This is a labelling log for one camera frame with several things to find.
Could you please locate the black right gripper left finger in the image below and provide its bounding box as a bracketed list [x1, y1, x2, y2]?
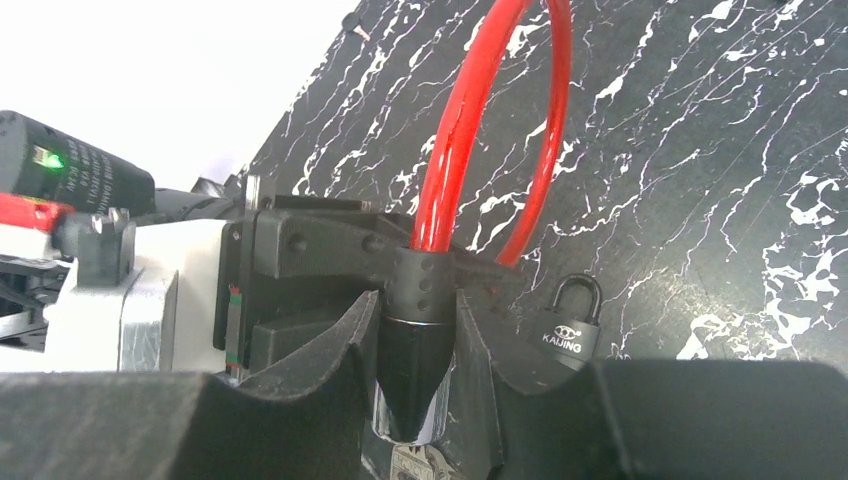
[1, 291, 380, 479]

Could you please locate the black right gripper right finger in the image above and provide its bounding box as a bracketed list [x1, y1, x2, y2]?
[453, 291, 847, 479]

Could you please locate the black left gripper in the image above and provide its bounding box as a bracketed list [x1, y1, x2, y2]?
[211, 175, 525, 389]

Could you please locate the black padlock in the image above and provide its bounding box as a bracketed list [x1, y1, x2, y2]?
[529, 273, 603, 371]

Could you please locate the red cable lock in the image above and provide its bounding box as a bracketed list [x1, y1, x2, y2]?
[370, 0, 574, 445]

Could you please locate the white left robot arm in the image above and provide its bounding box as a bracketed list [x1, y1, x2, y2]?
[1, 110, 412, 387]

